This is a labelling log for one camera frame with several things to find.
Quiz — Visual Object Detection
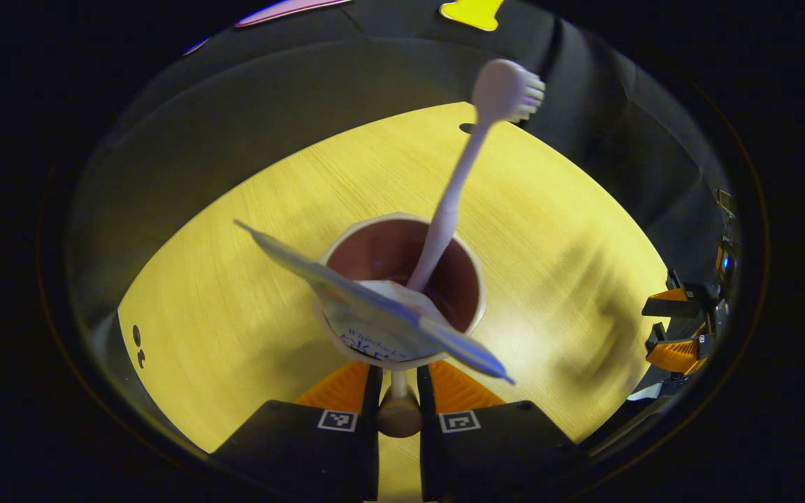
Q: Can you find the black backdrop cloth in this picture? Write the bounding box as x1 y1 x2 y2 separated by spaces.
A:
67 0 739 420

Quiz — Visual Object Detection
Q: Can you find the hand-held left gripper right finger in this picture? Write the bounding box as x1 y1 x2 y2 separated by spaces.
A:
416 360 578 502

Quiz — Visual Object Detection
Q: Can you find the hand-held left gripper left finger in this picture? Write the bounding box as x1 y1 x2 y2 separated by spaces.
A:
210 362 382 502

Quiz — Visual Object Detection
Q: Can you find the wooden desktop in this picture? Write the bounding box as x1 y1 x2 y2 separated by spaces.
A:
117 101 670 500

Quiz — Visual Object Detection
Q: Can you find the beige cup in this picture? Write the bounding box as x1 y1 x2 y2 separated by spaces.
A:
315 212 487 439

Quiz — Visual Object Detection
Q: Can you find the white toothpaste tube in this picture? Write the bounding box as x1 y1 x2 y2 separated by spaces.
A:
233 219 516 386

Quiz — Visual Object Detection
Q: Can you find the white toothbrush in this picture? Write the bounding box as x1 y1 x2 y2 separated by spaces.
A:
406 58 547 293

